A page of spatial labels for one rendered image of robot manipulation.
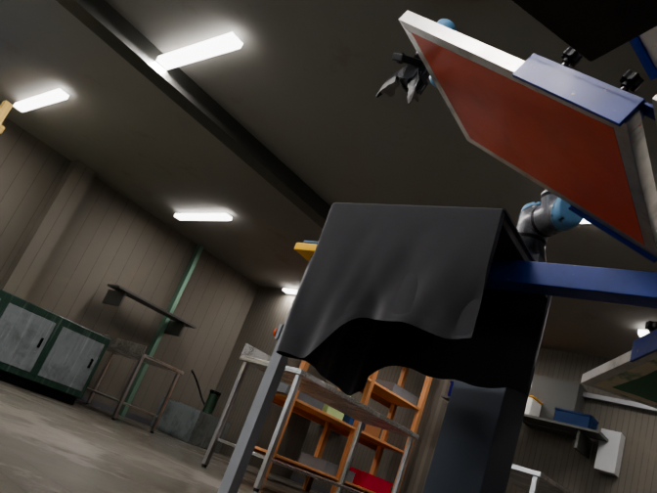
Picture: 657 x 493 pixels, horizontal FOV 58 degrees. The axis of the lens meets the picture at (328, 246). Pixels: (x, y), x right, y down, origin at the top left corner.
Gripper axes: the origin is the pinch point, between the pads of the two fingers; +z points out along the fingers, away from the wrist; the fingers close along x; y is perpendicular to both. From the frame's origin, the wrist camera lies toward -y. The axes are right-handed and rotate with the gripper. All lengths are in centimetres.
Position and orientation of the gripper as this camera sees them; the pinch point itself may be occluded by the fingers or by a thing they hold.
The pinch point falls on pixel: (390, 99)
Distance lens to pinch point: 208.1
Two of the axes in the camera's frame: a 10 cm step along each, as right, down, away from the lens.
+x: -6.6, -3.3, 6.8
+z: -5.6, 8.2, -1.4
